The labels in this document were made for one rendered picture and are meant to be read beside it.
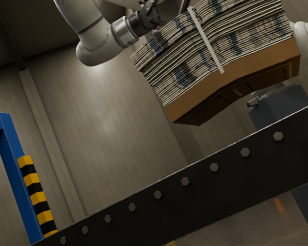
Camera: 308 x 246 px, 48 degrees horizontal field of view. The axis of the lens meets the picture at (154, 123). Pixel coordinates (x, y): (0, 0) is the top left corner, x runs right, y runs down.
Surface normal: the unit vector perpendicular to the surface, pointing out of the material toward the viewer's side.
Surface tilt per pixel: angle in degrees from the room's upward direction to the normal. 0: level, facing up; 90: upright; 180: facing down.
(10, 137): 90
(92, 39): 125
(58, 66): 90
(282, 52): 93
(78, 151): 90
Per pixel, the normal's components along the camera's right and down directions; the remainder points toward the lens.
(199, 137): 0.12, -0.31
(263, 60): -0.37, -0.03
